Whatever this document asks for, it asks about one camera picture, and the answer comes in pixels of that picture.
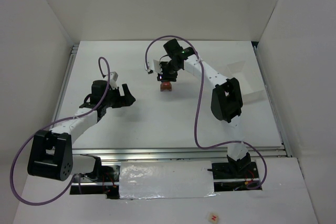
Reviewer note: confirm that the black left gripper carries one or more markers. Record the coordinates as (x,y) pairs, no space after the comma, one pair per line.
(122,97)

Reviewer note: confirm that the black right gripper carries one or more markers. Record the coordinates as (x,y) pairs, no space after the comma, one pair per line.
(167,77)

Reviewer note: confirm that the brown wedge wood block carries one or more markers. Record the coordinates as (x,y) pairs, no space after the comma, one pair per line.
(165,88)

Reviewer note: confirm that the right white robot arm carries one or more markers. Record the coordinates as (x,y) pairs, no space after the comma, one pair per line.
(226,99)

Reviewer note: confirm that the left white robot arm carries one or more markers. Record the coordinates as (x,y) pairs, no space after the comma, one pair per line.
(51,153)

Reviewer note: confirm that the silver foil sheet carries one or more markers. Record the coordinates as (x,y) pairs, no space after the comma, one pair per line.
(175,179)

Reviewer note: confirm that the small letter N tile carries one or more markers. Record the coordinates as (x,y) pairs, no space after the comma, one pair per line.
(213,218)

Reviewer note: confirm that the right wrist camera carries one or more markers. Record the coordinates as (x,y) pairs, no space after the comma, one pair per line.
(153,66)

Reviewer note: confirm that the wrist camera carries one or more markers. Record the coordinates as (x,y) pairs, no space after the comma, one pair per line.
(113,80)
(153,66)

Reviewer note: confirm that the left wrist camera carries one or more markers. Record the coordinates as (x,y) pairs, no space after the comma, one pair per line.
(113,80)

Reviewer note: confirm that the aluminium rail frame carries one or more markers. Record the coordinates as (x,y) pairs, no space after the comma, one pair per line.
(160,125)

